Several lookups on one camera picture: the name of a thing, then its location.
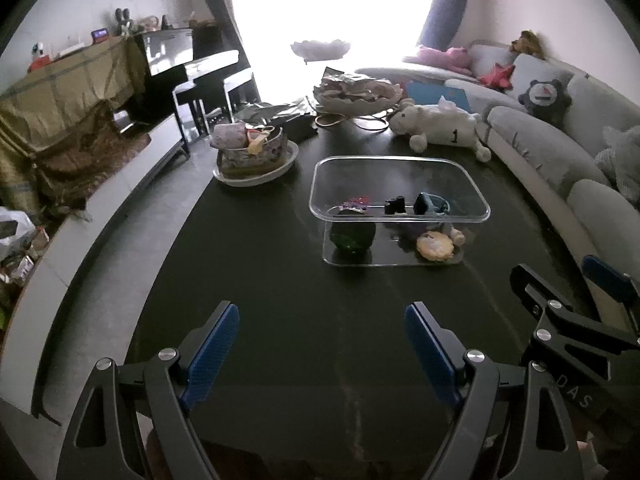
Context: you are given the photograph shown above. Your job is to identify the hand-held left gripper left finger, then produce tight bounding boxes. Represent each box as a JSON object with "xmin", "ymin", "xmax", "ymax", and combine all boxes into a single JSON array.
[{"xmin": 56, "ymin": 301, "xmax": 240, "ymax": 480}]

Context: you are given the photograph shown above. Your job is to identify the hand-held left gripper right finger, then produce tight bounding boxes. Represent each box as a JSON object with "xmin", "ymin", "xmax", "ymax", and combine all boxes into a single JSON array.
[{"xmin": 404, "ymin": 302, "xmax": 586, "ymax": 480}]

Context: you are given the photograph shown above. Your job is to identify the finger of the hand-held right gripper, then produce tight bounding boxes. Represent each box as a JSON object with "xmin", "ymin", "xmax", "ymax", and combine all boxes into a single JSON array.
[
  {"xmin": 510, "ymin": 263, "xmax": 640, "ymax": 361},
  {"xmin": 582, "ymin": 255, "xmax": 640, "ymax": 333}
]

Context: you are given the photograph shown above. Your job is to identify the orange mooncake toy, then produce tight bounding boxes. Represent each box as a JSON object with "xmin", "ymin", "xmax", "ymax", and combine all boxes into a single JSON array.
[{"xmin": 416, "ymin": 232, "xmax": 455, "ymax": 262}]

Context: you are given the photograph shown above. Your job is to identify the dark green ball toy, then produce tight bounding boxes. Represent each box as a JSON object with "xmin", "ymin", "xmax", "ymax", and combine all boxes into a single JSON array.
[{"xmin": 330, "ymin": 217, "xmax": 377, "ymax": 253}]

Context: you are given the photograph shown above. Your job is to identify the clear plastic container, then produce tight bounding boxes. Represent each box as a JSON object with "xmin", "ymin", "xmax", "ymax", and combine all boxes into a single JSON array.
[{"xmin": 309, "ymin": 156, "xmax": 492, "ymax": 267}]

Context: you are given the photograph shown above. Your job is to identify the dark marble desktop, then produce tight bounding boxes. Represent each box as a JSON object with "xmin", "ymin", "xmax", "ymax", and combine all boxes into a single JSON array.
[{"xmin": 120, "ymin": 125, "xmax": 601, "ymax": 480}]

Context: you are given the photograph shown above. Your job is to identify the striped star cushion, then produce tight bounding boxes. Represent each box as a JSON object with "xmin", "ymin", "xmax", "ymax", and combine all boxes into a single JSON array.
[{"xmin": 595, "ymin": 125, "xmax": 640, "ymax": 206}]

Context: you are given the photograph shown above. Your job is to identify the grey sofa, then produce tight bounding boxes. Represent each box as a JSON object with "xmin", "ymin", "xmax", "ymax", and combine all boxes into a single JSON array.
[{"xmin": 355, "ymin": 42, "xmax": 640, "ymax": 331}]

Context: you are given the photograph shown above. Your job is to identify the white low cabinet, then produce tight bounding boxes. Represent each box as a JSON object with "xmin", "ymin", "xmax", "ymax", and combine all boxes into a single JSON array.
[{"xmin": 0, "ymin": 112, "xmax": 191, "ymax": 426}]

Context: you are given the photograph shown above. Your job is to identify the white plush sheep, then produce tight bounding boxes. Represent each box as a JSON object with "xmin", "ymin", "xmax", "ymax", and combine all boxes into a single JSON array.
[{"xmin": 389, "ymin": 96, "xmax": 493, "ymax": 162}]

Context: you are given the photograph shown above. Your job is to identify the dark blue round cushion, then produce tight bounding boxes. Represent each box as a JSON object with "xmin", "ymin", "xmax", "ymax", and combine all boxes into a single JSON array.
[{"xmin": 519, "ymin": 77, "xmax": 572, "ymax": 123}]

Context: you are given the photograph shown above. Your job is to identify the white plate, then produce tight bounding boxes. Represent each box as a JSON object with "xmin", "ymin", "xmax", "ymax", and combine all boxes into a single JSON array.
[{"xmin": 212, "ymin": 141, "xmax": 300, "ymax": 188}]

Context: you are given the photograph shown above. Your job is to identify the red star plush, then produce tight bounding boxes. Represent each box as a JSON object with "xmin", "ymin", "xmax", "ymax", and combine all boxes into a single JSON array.
[{"xmin": 477, "ymin": 62, "xmax": 516, "ymax": 92}]

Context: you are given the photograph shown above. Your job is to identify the blue box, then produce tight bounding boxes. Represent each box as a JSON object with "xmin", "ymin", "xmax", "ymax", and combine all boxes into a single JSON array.
[{"xmin": 406, "ymin": 81, "xmax": 471, "ymax": 113}]

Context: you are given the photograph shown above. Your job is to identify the plastic bag clutter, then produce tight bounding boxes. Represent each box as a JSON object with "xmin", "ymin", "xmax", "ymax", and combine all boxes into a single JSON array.
[{"xmin": 0, "ymin": 206, "xmax": 51, "ymax": 333}]

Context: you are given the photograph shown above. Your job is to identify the brown patterned cloth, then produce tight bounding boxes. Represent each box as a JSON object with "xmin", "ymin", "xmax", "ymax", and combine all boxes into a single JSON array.
[{"xmin": 0, "ymin": 105, "xmax": 153, "ymax": 221}]

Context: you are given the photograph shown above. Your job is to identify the black box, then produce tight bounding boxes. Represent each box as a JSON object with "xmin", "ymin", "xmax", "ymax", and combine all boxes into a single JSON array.
[{"xmin": 282, "ymin": 115, "xmax": 318, "ymax": 142}]

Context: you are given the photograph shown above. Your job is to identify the brown lion plush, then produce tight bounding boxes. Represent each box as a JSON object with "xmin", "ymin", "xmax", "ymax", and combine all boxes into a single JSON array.
[{"xmin": 510, "ymin": 30, "xmax": 546, "ymax": 60}]

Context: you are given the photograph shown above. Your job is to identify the pink plush toy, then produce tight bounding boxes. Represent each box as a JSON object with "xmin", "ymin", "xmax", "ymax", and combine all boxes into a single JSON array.
[{"xmin": 402, "ymin": 45, "xmax": 473, "ymax": 77}]

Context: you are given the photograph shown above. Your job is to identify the silver paper wrappers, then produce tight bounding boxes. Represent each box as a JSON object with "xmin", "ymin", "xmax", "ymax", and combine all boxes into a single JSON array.
[{"xmin": 235, "ymin": 102, "xmax": 311, "ymax": 123}]

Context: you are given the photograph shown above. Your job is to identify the black piano bench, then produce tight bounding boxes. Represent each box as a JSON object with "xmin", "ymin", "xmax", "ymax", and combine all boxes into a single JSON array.
[{"xmin": 172, "ymin": 67, "xmax": 258, "ymax": 137}]

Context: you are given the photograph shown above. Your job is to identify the blue curtain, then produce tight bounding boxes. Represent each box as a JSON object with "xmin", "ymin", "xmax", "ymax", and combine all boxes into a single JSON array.
[{"xmin": 417, "ymin": 0, "xmax": 476, "ymax": 51}]

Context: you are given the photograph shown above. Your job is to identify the olive plaid cloth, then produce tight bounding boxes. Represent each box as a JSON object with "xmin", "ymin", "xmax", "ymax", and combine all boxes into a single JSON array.
[{"xmin": 0, "ymin": 35, "xmax": 148, "ymax": 161}]

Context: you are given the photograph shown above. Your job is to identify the black upright piano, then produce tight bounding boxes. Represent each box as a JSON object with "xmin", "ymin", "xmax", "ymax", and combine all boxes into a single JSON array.
[{"xmin": 135, "ymin": 25, "xmax": 253, "ymax": 126}]

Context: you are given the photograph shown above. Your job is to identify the white tiered lotus fruit stand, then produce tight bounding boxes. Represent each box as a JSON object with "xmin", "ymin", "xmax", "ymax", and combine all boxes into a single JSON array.
[{"xmin": 291, "ymin": 39, "xmax": 405, "ymax": 133}]

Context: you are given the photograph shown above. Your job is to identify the group of small figurines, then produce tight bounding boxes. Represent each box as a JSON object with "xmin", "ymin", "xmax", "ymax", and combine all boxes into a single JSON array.
[{"xmin": 114, "ymin": 7, "xmax": 176, "ymax": 36}]

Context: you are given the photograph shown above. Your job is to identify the red and white toy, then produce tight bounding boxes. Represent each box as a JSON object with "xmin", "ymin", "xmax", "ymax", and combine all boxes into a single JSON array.
[{"xmin": 27, "ymin": 42, "xmax": 51, "ymax": 71}]

